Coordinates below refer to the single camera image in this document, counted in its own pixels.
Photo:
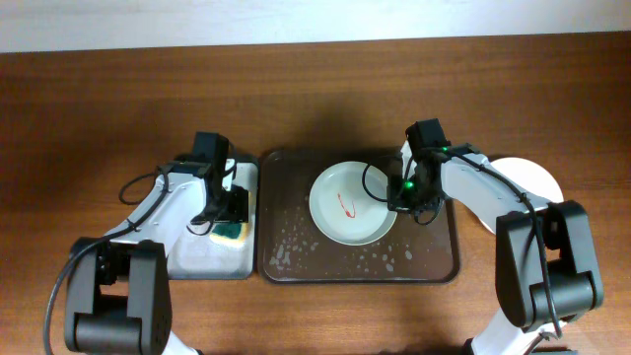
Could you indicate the pale green plate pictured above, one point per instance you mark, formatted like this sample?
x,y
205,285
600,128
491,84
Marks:
x,y
347,204

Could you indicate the white pinkish plate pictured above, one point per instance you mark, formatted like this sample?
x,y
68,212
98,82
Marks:
x,y
527,175

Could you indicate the green and yellow sponge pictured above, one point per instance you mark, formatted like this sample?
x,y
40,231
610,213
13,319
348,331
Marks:
x,y
231,235

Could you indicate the dark brown serving tray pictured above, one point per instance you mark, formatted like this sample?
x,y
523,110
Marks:
x,y
292,250

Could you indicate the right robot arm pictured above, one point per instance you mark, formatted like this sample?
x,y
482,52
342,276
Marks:
x,y
546,269

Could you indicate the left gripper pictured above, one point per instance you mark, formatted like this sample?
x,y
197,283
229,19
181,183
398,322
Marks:
x,y
237,208

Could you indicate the small dark green tray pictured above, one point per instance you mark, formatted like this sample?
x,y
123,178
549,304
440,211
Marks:
x,y
254,222

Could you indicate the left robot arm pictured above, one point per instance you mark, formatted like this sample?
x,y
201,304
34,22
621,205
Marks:
x,y
118,297

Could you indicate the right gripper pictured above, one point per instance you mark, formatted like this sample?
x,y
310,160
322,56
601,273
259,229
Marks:
x,y
406,198

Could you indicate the white cloth tray liner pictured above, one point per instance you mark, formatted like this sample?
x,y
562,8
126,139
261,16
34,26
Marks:
x,y
212,256

